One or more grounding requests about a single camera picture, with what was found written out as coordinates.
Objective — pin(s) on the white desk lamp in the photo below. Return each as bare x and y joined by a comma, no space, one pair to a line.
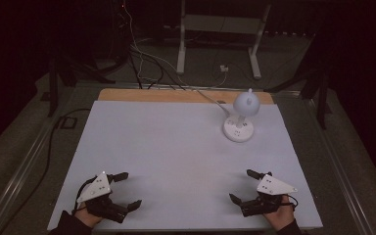
245,104

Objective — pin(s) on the person's left hand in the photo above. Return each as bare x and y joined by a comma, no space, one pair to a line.
86,218

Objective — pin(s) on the black tripod stand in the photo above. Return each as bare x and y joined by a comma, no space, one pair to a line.
54,88
321,98

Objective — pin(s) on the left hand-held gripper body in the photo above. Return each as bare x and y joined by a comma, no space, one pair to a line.
94,189

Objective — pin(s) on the white plug adapter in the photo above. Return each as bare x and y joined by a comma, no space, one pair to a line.
224,68

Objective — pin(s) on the person's right hand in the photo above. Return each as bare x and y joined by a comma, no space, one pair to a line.
282,217

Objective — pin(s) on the white metal stand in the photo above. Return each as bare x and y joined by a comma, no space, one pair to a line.
220,23

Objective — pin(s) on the metal floor rail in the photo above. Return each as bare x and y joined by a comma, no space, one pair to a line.
339,163
23,166

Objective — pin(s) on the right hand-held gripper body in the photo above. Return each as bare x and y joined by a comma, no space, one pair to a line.
272,186

